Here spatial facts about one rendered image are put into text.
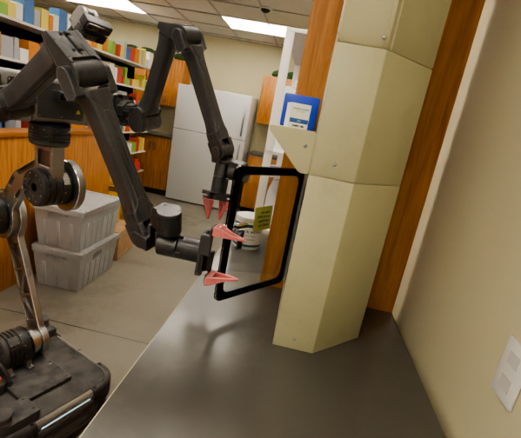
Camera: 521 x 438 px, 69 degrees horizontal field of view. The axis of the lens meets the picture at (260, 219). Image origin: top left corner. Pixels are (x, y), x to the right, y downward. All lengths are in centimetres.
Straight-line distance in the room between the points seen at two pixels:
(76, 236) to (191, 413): 237
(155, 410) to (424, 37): 101
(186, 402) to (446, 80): 114
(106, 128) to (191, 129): 517
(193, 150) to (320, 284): 522
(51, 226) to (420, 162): 257
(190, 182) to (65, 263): 335
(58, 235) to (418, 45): 270
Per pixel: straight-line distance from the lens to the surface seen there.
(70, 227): 307
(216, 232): 87
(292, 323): 105
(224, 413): 86
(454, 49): 137
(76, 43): 99
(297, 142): 92
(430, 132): 134
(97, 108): 93
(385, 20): 97
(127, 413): 85
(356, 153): 93
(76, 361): 215
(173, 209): 89
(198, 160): 607
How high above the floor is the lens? 152
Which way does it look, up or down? 15 degrees down
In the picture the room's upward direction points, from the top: 11 degrees clockwise
